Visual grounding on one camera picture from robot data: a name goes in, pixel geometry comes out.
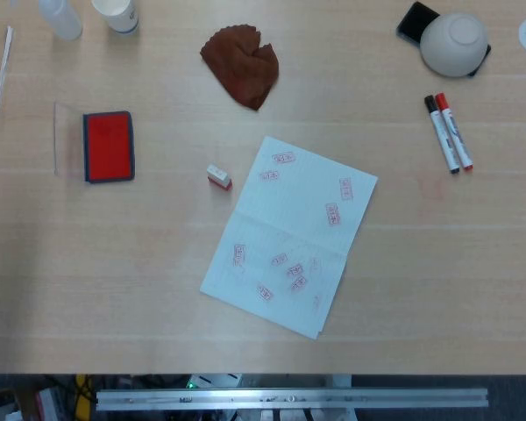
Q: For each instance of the small white red stamp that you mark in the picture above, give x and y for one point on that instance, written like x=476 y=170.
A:
x=218 y=176

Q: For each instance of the white stamped paper sheet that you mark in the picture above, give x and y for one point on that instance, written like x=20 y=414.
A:
x=289 y=237

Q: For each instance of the red ink pad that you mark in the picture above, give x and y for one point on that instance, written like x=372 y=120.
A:
x=108 y=147

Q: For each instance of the clear squeeze bottle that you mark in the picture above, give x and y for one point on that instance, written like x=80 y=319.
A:
x=63 y=22

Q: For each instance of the white paper cup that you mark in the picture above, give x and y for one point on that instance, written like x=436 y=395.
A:
x=118 y=19

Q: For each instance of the white box with green light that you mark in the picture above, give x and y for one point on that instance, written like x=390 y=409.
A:
x=210 y=380

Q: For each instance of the brown cloth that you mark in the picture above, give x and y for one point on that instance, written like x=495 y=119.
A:
x=245 y=70

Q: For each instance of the black capped whiteboard marker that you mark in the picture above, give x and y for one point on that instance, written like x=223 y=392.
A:
x=440 y=131

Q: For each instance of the red capped whiteboard marker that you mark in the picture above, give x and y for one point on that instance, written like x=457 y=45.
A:
x=458 y=136

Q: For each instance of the black flat phone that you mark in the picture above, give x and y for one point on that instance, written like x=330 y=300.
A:
x=416 y=19

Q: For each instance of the beige upturned bowl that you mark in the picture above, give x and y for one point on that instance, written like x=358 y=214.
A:
x=456 y=44

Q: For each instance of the aluminium rail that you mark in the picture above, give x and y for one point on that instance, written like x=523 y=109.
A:
x=289 y=399

